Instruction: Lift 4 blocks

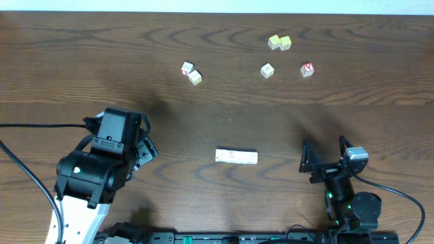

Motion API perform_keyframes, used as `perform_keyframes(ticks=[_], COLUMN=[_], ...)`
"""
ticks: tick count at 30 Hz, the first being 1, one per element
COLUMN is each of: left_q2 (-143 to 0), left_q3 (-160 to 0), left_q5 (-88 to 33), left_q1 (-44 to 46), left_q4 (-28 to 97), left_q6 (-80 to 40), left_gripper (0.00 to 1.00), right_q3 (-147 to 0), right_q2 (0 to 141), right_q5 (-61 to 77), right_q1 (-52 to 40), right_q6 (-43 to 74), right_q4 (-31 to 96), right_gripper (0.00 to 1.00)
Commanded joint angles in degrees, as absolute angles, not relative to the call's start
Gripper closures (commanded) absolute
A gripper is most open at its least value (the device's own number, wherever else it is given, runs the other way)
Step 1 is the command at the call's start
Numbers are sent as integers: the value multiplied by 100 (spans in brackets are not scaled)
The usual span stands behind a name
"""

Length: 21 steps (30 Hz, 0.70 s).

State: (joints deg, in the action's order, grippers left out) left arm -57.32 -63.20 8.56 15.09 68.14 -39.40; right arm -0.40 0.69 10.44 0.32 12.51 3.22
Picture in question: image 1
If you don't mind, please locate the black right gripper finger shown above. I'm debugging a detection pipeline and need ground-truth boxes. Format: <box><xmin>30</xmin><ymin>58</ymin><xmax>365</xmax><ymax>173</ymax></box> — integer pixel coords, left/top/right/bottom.
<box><xmin>339</xmin><ymin>136</ymin><xmax>353</xmax><ymax>158</ymax></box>
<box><xmin>299</xmin><ymin>140</ymin><xmax>319</xmax><ymax>173</ymax></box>

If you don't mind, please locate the red edged wooden block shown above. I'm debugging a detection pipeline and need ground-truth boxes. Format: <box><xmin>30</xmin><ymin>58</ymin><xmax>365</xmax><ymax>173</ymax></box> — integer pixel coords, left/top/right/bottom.
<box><xmin>245</xmin><ymin>152</ymin><xmax>258</xmax><ymax>165</ymax></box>

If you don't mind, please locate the white wooden block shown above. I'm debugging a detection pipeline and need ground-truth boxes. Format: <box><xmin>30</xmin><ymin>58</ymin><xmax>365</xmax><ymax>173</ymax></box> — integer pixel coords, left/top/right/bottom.
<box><xmin>234</xmin><ymin>151</ymin><xmax>250</xmax><ymax>164</ymax></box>

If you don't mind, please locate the green letter J block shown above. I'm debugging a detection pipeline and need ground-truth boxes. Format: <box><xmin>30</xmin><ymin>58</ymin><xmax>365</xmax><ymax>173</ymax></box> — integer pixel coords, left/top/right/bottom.
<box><xmin>215</xmin><ymin>149</ymin><xmax>226</xmax><ymax>162</ymax></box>

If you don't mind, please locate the blue letter X block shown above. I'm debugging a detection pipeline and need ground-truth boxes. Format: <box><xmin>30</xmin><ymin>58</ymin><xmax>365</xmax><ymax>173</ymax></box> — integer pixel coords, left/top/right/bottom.
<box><xmin>225</xmin><ymin>150</ymin><xmax>237</xmax><ymax>163</ymax></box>

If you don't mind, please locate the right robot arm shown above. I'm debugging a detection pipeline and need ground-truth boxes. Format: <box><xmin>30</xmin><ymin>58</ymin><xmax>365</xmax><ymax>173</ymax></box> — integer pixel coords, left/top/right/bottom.
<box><xmin>299</xmin><ymin>136</ymin><xmax>382</xmax><ymax>231</ymax></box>

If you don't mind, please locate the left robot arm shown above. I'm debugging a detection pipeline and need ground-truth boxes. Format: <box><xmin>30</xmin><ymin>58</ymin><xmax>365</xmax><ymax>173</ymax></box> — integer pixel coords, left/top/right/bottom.
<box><xmin>45</xmin><ymin>135</ymin><xmax>158</xmax><ymax>243</ymax></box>

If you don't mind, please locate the red letter V block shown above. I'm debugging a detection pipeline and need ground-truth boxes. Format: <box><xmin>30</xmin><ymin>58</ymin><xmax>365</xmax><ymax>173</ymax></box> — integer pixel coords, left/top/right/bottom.
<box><xmin>300</xmin><ymin>62</ymin><xmax>315</xmax><ymax>77</ymax></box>

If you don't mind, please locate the yellow letter wooden block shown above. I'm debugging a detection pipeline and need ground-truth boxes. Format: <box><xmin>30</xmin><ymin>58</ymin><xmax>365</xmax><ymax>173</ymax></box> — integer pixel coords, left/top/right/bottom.
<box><xmin>189</xmin><ymin>70</ymin><xmax>203</xmax><ymax>85</ymax></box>

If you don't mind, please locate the red number 3 block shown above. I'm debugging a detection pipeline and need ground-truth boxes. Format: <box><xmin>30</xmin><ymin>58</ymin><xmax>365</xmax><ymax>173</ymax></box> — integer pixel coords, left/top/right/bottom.
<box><xmin>181</xmin><ymin>62</ymin><xmax>194</xmax><ymax>76</ymax></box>

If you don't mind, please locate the plain drawing wooden block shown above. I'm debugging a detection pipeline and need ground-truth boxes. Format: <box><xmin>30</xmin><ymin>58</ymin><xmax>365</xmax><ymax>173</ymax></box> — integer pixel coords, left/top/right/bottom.
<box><xmin>260</xmin><ymin>63</ymin><xmax>275</xmax><ymax>79</ymax></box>

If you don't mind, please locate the yellow block right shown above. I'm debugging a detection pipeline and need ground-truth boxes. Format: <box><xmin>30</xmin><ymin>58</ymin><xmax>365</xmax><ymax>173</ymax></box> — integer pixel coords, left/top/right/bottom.
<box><xmin>279</xmin><ymin>36</ymin><xmax>292</xmax><ymax>51</ymax></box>

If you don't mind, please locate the pale yellow block left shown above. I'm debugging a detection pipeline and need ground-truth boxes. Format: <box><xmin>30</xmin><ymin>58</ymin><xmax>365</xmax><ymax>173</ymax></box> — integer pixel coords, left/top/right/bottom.
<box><xmin>267</xmin><ymin>35</ymin><xmax>281</xmax><ymax>49</ymax></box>

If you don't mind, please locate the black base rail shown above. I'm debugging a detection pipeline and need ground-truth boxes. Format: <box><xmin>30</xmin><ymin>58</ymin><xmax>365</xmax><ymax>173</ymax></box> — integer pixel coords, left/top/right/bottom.
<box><xmin>148</xmin><ymin>230</ymin><xmax>399</xmax><ymax>244</ymax></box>

